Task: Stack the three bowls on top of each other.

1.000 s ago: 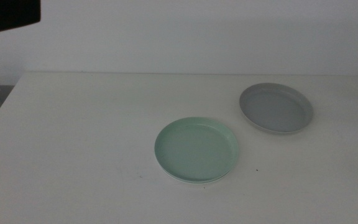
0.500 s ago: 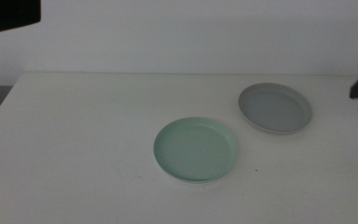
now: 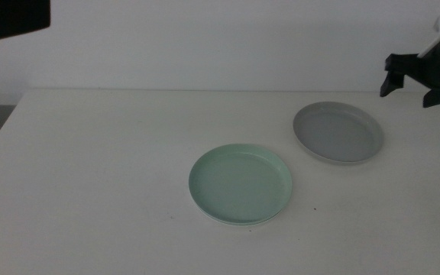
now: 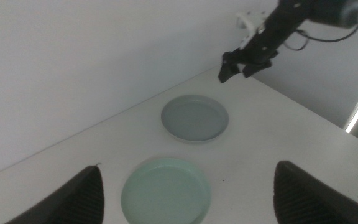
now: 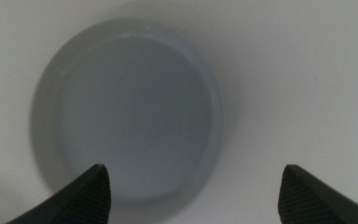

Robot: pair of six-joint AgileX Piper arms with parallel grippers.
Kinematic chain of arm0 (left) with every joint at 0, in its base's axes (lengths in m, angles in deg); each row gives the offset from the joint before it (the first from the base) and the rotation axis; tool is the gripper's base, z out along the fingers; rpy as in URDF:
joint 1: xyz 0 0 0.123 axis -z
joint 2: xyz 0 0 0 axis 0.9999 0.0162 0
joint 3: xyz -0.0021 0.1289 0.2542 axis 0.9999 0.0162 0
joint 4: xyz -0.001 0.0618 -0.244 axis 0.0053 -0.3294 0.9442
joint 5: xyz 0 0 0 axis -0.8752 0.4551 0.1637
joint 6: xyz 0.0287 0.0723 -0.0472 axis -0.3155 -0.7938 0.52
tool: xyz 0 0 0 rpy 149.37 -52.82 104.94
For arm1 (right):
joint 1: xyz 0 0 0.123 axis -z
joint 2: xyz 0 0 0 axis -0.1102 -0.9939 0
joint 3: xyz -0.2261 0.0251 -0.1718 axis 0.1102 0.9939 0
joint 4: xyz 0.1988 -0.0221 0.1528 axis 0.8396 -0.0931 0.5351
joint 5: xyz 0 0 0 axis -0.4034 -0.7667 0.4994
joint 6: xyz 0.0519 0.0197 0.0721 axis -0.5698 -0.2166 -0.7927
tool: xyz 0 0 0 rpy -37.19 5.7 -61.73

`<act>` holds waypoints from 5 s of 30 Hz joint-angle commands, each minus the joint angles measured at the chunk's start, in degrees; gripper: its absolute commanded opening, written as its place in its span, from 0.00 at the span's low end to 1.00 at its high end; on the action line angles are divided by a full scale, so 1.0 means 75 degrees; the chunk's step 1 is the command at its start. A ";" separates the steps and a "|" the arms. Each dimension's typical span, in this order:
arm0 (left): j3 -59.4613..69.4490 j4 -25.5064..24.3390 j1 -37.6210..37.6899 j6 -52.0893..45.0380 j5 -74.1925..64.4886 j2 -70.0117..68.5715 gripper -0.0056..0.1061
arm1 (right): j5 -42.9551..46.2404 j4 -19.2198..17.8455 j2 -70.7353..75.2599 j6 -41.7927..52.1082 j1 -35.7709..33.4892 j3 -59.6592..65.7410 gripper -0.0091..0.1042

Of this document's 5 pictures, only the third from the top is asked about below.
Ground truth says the pale green shallow bowl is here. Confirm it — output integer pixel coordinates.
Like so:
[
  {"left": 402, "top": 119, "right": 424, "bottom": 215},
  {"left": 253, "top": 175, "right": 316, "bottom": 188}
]
[{"left": 188, "top": 143, "right": 293, "bottom": 225}]

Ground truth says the white shallow bowl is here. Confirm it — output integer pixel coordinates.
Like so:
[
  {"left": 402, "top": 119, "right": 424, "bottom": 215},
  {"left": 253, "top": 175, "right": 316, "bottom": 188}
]
[{"left": 189, "top": 186, "right": 292, "bottom": 227}]

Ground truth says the grey shallow bowl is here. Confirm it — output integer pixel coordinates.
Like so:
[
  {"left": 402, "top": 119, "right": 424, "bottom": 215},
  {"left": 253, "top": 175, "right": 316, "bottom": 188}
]
[{"left": 292, "top": 101, "right": 385, "bottom": 166}]

